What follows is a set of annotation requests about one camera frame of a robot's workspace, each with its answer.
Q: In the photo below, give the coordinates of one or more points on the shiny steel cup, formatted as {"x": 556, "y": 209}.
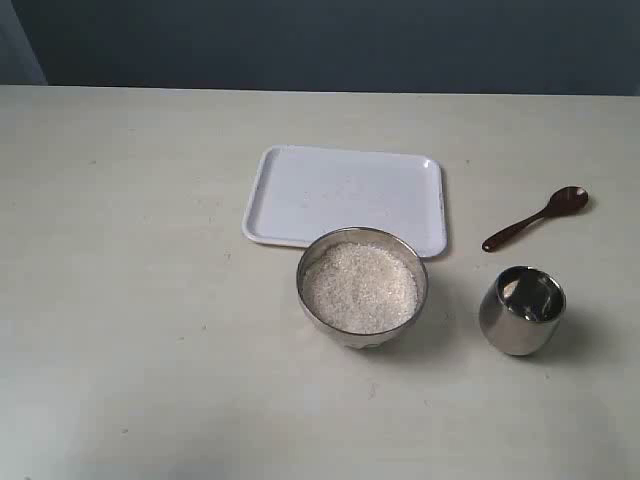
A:
{"x": 521, "y": 310}

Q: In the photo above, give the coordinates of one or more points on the white rice grains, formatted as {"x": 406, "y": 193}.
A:
{"x": 360, "y": 288}

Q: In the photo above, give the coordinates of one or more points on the white rectangular plastic tray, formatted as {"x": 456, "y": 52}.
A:
{"x": 301, "y": 193}

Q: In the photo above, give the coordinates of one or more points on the steel bowl of rice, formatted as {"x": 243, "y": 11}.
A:
{"x": 369, "y": 236}

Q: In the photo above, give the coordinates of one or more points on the brown wooden spoon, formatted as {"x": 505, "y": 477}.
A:
{"x": 567, "y": 201}

